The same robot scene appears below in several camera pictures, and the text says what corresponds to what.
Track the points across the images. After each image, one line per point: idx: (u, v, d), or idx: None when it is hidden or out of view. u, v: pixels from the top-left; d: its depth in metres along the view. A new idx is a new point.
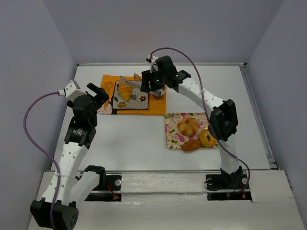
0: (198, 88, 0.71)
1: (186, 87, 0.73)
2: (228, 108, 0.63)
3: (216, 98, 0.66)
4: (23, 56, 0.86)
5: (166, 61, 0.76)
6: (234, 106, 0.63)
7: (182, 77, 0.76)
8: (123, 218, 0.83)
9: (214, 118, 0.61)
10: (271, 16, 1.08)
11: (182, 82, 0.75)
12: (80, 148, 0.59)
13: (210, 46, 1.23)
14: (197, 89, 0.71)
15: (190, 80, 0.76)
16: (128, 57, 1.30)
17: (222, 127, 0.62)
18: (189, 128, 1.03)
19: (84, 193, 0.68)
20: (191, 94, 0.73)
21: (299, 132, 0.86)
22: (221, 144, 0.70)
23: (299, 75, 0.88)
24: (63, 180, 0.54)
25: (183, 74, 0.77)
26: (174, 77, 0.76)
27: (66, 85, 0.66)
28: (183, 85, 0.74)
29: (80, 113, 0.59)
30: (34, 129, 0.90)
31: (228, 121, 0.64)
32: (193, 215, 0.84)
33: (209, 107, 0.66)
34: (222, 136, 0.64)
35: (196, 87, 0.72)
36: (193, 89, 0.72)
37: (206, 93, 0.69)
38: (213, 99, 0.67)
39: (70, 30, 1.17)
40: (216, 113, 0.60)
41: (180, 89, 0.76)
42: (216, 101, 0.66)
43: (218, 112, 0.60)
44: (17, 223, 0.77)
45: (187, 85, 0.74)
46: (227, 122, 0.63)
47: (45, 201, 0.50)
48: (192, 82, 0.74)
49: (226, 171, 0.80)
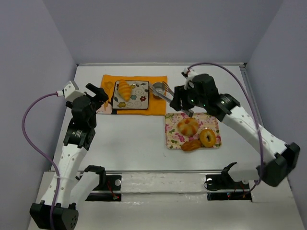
0: (253, 123, 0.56)
1: (236, 120, 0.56)
2: (292, 155, 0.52)
3: (276, 140, 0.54)
4: (23, 57, 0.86)
5: (208, 82, 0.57)
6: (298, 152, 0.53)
7: (230, 106, 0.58)
8: (123, 218, 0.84)
9: (277, 168, 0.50)
10: (271, 15, 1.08)
11: (230, 112, 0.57)
12: (79, 150, 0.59)
13: (211, 45, 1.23)
14: (252, 125, 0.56)
15: (240, 109, 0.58)
16: (128, 57, 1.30)
17: (279, 176, 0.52)
18: (189, 128, 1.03)
19: (84, 193, 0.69)
20: (242, 129, 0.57)
21: (299, 132, 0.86)
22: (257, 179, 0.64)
23: (299, 76, 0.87)
24: (62, 183, 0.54)
25: (229, 99, 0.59)
26: (219, 104, 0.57)
27: (65, 86, 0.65)
28: (232, 117, 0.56)
29: (79, 115, 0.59)
30: (34, 130, 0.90)
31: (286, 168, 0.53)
32: (193, 216, 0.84)
33: (269, 151, 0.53)
34: (272, 181, 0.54)
35: (249, 121, 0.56)
36: (245, 124, 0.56)
37: (263, 131, 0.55)
38: (273, 141, 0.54)
39: (70, 29, 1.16)
40: (279, 162, 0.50)
41: (225, 120, 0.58)
42: (277, 145, 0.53)
43: (283, 162, 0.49)
44: (18, 223, 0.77)
45: (237, 117, 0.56)
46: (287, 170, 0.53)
47: (45, 204, 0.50)
48: (243, 113, 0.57)
49: (232, 177, 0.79)
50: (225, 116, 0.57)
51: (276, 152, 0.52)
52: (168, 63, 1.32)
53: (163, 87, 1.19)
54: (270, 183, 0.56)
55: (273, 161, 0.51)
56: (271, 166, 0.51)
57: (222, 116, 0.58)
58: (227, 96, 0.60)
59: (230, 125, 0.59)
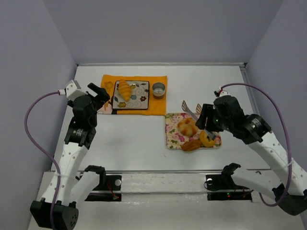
0: (284, 155, 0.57)
1: (267, 150, 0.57)
2: None
3: (305, 176, 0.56)
4: (23, 55, 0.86)
5: (232, 103, 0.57)
6: None
7: (259, 129, 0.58)
8: (123, 218, 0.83)
9: (304, 204, 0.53)
10: (271, 16, 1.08)
11: (262, 140, 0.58)
12: (80, 148, 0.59)
13: (211, 45, 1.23)
14: (283, 156, 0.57)
15: (271, 136, 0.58)
16: (128, 57, 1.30)
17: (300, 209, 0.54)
18: (189, 128, 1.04)
19: (84, 193, 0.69)
20: (271, 158, 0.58)
21: (299, 132, 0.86)
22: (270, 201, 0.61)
23: (299, 75, 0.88)
24: (63, 180, 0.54)
25: (258, 121, 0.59)
26: (248, 127, 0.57)
27: (67, 85, 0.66)
28: (264, 145, 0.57)
29: (80, 113, 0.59)
30: (34, 129, 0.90)
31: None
32: (194, 216, 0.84)
33: (298, 187, 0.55)
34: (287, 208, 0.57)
35: (281, 152, 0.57)
36: (276, 155, 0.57)
37: (293, 164, 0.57)
38: (301, 176, 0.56)
39: (70, 29, 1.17)
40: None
41: (254, 145, 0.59)
42: (305, 181, 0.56)
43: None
44: (17, 223, 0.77)
45: (268, 146, 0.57)
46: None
47: (45, 201, 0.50)
48: (275, 142, 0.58)
49: (234, 180, 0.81)
50: (254, 141, 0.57)
51: (304, 189, 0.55)
52: (168, 63, 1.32)
53: (163, 88, 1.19)
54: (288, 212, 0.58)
55: (302, 197, 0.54)
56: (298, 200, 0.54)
57: (251, 139, 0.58)
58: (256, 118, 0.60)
59: (258, 151, 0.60)
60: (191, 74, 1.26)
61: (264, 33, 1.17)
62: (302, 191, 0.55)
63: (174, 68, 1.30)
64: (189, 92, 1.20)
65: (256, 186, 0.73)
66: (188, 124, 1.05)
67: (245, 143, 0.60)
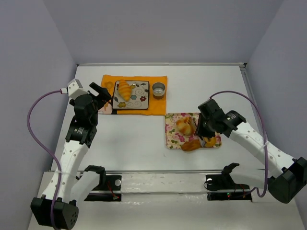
0: (259, 138, 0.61)
1: (242, 136, 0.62)
2: (301, 169, 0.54)
3: (283, 155, 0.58)
4: (23, 55, 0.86)
5: (211, 104, 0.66)
6: None
7: (234, 121, 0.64)
8: (123, 218, 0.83)
9: (284, 183, 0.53)
10: (270, 16, 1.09)
11: (237, 129, 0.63)
12: (80, 147, 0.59)
13: (210, 45, 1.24)
14: (258, 140, 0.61)
15: (245, 124, 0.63)
16: (128, 57, 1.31)
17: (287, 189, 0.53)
18: (188, 128, 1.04)
19: (84, 192, 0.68)
20: (249, 144, 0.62)
21: (299, 132, 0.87)
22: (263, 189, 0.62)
23: (298, 75, 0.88)
24: (64, 178, 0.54)
25: (234, 115, 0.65)
26: (224, 120, 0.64)
27: (69, 84, 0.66)
28: (239, 132, 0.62)
29: (81, 112, 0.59)
30: (35, 129, 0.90)
31: (297, 183, 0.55)
32: (194, 216, 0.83)
33: (276, 166, 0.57)
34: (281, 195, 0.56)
35: (255, 136, 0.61)
36: (252, 140, 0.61)
37: (269, 145, 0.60)
38: (279, 155, 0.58)
39: (71, 30, 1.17)
40: (286, 177, 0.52)
41: (232, 135, 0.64)
42: (284, 160, 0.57)
43: (290, 178, 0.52)
44: (17, 223, 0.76)
45: (243, 133, 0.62)
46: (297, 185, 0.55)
47: (46, 199, 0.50)
48: (249, 129, 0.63)
49: (233, 179, 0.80)
50: (231, 131, 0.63)
51: (283, 167, 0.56)
52: (168, 63, 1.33)
53: (163, 88, 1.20)
54: (281, 199, 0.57)
55: (280, 175, 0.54)
56: (278, 179, 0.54)
57: (229, 131, 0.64)
58: (234, 113, 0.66)
59: (237, 140, 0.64)
60: (190, 74, 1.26)
61: (263, 34, 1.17)
62: (281, 169, 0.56)
63: (174, 68, 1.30)
64: (189, 92, 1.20)
65: (254, 181, 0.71)
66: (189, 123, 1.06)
67: (227, 136, 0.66)
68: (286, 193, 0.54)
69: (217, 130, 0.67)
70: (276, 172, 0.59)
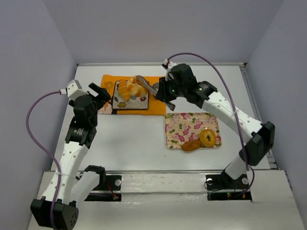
0: (230, 106, 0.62)
1: (214, 105, 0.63)
2: (268, 132, 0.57)
3: (252, 121, 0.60)
4: (23, 55, 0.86)
5: (186, 71, 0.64)
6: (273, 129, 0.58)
7: (206, 91, 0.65)
8: (123, 218, 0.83)
9: (254, 146, 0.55)
10: (270, 16, 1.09)
11: (208, 98, 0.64)
12: (80, 147, 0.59)
13: (210, 45, 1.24)
14: (229, 108, 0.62)
15: (216, 94, 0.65)
16: (128, 57, 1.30)
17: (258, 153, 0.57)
18: (143, 90, 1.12)
19: (84, 193, 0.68)
20: (220, 113, 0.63)
21: (299, 132, 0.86)
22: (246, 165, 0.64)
23: (298, 75, 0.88)
24: (64, 179, 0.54)
25: (206, 86, 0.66)
26: (196, 90, 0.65)
27: (68, 84, 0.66)
28: (210, 102, 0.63)
29: (81, 113, 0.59)
30: (34, 129, 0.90)
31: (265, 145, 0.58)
32: (194, 216, 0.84)
33: (246, 131, 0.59)
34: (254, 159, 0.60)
35: (227, 105, 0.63)
36: (223, 108, 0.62)
37: (239, 112, 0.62)
38: (249, 121, 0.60)
39: (70, 30, 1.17)
40: (255, 140, 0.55)
41: (205, 106, 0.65)
42: (253, 125, 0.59)
43: (259, 140, 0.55)
44: (17, 223, 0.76)
45: (215, 102, 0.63)
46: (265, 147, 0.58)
47: (46, 200, 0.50)
48: (220, 98, 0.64)
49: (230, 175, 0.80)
50: (203, 100, 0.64)
51: (252, 132, 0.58)
52: None
53: None
54: (252, 162, 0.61)
55: (250, 140, 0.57)
56: (249, 143, 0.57)
57: (201, 102, 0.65)
58: (206, 84, 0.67)
59: (210, 110, 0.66)
60: None
61: (263, 33, 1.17)
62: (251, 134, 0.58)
63: None
64: None
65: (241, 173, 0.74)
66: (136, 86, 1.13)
67: (199, 108, 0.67)
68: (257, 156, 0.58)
69: (188, 100, 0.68)
70: (246, 138, 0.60)
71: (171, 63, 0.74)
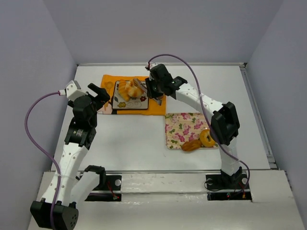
0: (196, 93, 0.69)
1: (183, 93, 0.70)
2: (229, 111, 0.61)
3: (215, 102, 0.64)
4: (23, 56, 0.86)
5: (160, 69, 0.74)
6: (234, 109, 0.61)
7: (179, 84, 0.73)
8: (123, 218, 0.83)
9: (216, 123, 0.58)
10: (271, 16, 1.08)
11: (179, 88, 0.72)
12: (80, 149, 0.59)
13: (210, 45, 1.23)
14: (195, 94, 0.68)
15: (186, 85, 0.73)
16: (128, 57, 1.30)
17: (223, 131, 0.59)
18: (138, 91, 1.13)
19: (84, 193, 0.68)
20: (190, 100, 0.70)
21: (299, 132, 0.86)
22: (223, 148, 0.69)
23: (298, 75, 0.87)
24: (63, 180, 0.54)
25: (179, 80, 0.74)
26: (170, 84, 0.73)
27: (67, 85, 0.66)
28: (180, 91, 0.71)
29: (80, 114, 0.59)
30: (35, 130, 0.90)
31: (230, 124, 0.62)
32: (194, 216, 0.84)
33: (209, 111, 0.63)
34: (224, 140, 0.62)
35: (194, 92, 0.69)
36: (190, 95, 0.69)
37: (205, 97, 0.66)
38: (212, 103, 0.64)
39: (70, 30, 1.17)
40: (217, 118, 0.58)
41: (177, 96, 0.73)
42: (215, 106, 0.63)
43: (220, 117, 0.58)
44: (17, 223, 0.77)
45: (184, 91, 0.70)
46: (229, 126, 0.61)
47: (45, 202, 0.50)
48: (189, 87, 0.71)
49: (227, 172, 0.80)
50: (175, 92, 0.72)
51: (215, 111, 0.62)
52: (168, 63, 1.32)
53: None
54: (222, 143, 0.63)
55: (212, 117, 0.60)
56: (213, 121, 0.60)
57: (174, 93, 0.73)
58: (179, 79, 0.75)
59: (182, 99, 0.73)
60: (190, 75, 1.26)
61: (264, 33, 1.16)
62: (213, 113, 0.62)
63: (174, 68, 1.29)
64: None
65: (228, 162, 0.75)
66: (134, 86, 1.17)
67: (175, 98, 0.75)
68: (221, 134, 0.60)
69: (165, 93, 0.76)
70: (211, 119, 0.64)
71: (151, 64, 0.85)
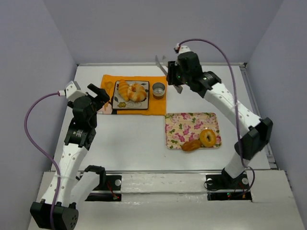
0: (231, 98, 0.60)
1: (216, 96, 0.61)
2: (265, 128, 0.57)
3: (251, 115, 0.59)
4: (23, 57, 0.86)
5: (192, 58, 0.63)
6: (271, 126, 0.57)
7: (211, 81, 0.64)
8: (123, 218, 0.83)
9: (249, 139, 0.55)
10: (271, 16, 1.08)
11: (211, 88, 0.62)
12: (80, 149, 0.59)
13: (210, 45, 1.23)
14: (230, 100, 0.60)
15: (220, 85, 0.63)
16: (128, 57, 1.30)
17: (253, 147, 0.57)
18: (141, 94, 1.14)
19: (84, 194, 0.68)
20: (222, 105, 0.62)
21: (299, 132, 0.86)
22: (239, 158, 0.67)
23: (298, 75, 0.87)
24: (63, 181, 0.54)
25: (211, 76, 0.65)
26: (200, 80, 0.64)
27: (67, 86, 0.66)
28: (213, 92, 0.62)
29: (80, 115, 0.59)
30: (34, 130, 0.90)
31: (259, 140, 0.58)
32: (194, 216, 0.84)
33: (244, 125, 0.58)
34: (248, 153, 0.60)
35: (228, 97, 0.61)
36: (224, 99, 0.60)
37: (240, 106, 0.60)
38: (248, 116, 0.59)
39: (70, 30, 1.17)
40: (252, 134, 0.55)
41: (207, 96, 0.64)
42: (252, 119, 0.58)
43: (256, 134, 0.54)
44: (17, 223, 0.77)
45: (218, 93, 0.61)
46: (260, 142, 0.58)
47: (45, 203, 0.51)
48: (223, 89, 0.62)
49: (230, 174, 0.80)
50: (206, 91, 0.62)
51: (250, 125, 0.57)
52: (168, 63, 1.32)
53: (163, 87, 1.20)
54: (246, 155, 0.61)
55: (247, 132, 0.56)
56: (245, 136, 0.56)
57: (204, 91, 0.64)
58: (211, 74, 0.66)
59: (211, 101, 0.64)
60: None
61: (264, 33, 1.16)
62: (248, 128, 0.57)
63: None
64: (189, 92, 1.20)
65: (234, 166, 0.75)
66: (136, 92, 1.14)
67: (202, 97, 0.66)
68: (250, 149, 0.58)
69: (191, 88, 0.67)
70: (242, 131, 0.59)
71: (182, 47, 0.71)
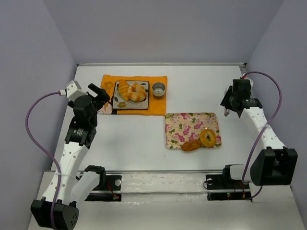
0: (263, 121, 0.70)
1: (249, 115, 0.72)
2: (287, 157, 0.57)
3: (275, 140, 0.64)
4: (23, 56, 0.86)
5: (244, 83, 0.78)
6: (295, 160, 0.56)
7: (252, 104, 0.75)
8: (123, 218, 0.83)
9: (262, 157, 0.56)
10: (271, 16, 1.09)
11: (249, 109, 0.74)
12: (80, 148, 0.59)
13: (210, 45, 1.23)
14: (261, 122, 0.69)
15: (258, 109, 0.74)
16: (128, 57, 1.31)
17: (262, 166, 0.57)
18: (141, 94, 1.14)
19: (84, 193, 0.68)
20: (252, 124, 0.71)
21: (299, 132, 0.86)
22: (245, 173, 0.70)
23: (298, 75, 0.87)
24: (64, 179, 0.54)
25: (254, 102, 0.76)
26: (242, 100, 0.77)
27: (68, 85, 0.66)
28: (248, 111, 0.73)
29: (81, 114, 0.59)
30: (34, 129, 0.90)
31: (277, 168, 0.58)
32: (194, 216, 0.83)
33: (263, 143, 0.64)
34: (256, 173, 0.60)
35: (260, 119, 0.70)
36: (256, 120, 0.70)
37: (268, 130, 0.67)
38: (272, 139, 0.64)
39: (70, 30, 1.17)
40: (267, 154, 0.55)
41: (243, 114, 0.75)
42: (274, 143, 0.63)
43: (271, 156, 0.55)
44: (17, 223, 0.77)
45: (252, 113, 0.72)
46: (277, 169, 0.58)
47: (46, 201, 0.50)
48: (259, 113, 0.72)
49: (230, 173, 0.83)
50: (243, 109, 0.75)
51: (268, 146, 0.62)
52: (168, 63, 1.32)
53: (163, 88, 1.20)
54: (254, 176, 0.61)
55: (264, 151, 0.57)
56: (260, 155, 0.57)
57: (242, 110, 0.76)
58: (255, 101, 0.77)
59: (246, 120, 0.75)
60: (190, 75, 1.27)
61: (263, 33, 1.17)
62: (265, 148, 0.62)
63: (173, 68, 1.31)
64: (189, 92, 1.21)
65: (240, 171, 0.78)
66: (136, 92, 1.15)
67: (240, 116, 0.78)
68: (261, 175, 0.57)
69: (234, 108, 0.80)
70: None
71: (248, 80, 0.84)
